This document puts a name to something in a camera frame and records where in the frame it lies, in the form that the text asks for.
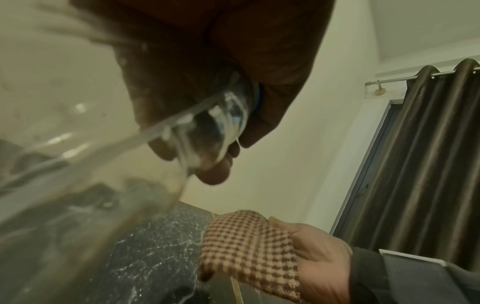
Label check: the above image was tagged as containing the person's left hand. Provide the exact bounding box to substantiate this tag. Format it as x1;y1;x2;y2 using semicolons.
70;0;335;186

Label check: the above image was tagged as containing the person's right hand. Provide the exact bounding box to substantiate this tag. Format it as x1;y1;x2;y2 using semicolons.
267;216;355;304

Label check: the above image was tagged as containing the brown checkered cloth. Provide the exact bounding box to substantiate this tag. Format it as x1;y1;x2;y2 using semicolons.
198;209;302;303

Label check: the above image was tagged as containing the blue spray bottle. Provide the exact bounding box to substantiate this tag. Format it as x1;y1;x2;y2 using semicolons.
0;71;264;304

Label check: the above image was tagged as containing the white right wrist marker band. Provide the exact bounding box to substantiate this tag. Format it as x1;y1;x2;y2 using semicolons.
378;248;449;266

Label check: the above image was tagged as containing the dark curtain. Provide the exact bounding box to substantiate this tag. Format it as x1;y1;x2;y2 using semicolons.
333;58;480;263

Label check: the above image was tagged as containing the black marble table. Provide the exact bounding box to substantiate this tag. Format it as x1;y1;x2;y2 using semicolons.
74;201;241;304

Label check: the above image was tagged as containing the metal curtain rod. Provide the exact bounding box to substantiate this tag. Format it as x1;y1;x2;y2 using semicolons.
365;66;480;97

